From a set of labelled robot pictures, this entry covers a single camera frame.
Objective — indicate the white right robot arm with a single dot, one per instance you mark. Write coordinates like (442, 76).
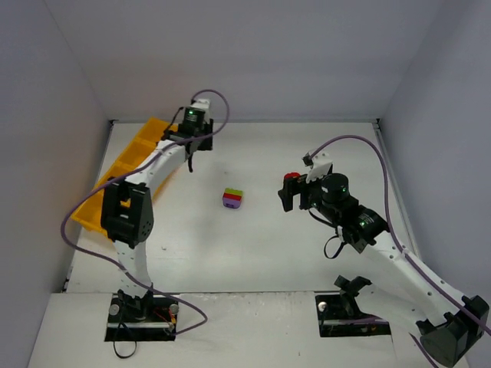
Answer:
(444, 321)

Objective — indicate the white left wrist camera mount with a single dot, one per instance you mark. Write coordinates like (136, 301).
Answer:
(201, 104)

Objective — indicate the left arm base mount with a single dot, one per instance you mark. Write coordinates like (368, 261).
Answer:
(156, 323)

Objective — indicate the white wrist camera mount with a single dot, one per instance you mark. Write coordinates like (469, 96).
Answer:
(201, 104)
(319, 166)

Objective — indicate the red curved lego brick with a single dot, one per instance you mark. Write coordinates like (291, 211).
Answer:
(288, 177)

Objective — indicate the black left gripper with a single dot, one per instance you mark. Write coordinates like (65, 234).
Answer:
(205, 137)

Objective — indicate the yellow divided plastic tray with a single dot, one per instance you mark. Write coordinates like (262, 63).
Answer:
(137, 150)

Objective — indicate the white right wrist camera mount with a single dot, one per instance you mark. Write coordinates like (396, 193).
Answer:
(319, 166)

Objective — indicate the striped lego stack purple base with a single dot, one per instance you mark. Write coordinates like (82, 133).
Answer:
(232, 198)

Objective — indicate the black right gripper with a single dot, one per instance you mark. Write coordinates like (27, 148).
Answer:
(300, 192)

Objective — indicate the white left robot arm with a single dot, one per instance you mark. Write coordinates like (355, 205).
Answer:
(127, 208)

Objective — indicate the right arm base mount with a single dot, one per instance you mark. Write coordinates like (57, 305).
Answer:
(338, 318)

